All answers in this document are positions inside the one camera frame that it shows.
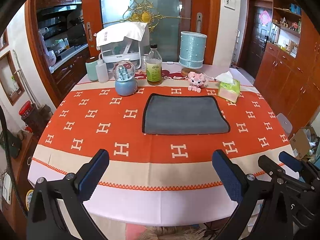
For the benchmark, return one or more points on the glass bottle green label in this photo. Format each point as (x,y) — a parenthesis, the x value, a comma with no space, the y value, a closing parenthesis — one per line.
(154,66)

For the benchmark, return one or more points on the light blue table lamp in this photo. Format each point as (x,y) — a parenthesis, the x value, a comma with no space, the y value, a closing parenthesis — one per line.
(192,49)

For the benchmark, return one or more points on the green tissue pack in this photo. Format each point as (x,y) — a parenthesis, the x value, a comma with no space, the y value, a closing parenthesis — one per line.
(229,88)

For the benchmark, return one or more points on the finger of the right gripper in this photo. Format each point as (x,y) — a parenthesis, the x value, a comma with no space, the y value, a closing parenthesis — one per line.
(292,161)
(270,164)

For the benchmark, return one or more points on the orange H-pattern tablecloth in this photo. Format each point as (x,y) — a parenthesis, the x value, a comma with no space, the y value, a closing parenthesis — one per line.
(162,180)

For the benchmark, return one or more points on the silver door handle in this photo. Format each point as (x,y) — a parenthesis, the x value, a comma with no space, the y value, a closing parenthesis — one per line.
(199,22)

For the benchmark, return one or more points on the gold door ornament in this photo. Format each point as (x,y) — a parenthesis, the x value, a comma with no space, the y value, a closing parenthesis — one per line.
(143,11)

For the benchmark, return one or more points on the pink block pig toy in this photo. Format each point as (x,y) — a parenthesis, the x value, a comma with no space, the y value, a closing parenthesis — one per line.
(197,81)

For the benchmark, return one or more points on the white squeeze bottle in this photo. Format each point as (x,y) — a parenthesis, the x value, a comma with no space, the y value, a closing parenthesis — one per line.
(101,69)

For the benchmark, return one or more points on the red lidded jar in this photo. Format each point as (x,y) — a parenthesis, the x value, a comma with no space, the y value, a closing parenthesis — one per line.
(27,109)

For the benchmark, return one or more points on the white chair back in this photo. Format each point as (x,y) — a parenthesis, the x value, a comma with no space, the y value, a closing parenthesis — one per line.
(285,123)

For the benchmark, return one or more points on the blue snow globe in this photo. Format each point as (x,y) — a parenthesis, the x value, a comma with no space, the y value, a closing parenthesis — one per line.
(124,75)

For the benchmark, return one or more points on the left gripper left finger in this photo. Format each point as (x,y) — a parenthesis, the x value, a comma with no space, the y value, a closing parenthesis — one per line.
(45,219)

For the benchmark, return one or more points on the wooden cabinet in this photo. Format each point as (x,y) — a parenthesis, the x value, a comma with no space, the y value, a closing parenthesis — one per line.
(288,77)

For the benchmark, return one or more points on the cardboard box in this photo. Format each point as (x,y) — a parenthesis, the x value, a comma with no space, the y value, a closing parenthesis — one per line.
(305,142)

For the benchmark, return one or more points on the mint green cup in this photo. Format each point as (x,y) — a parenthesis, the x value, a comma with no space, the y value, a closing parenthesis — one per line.
(91,68)

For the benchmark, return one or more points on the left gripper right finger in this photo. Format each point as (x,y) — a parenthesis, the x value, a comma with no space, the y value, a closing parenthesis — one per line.
(246,192)

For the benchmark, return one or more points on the dark entrance door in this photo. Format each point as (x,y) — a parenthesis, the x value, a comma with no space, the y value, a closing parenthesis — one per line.
(256,34)

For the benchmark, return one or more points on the purple and grey towel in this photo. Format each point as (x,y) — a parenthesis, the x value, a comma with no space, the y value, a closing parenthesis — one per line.
(183,115)

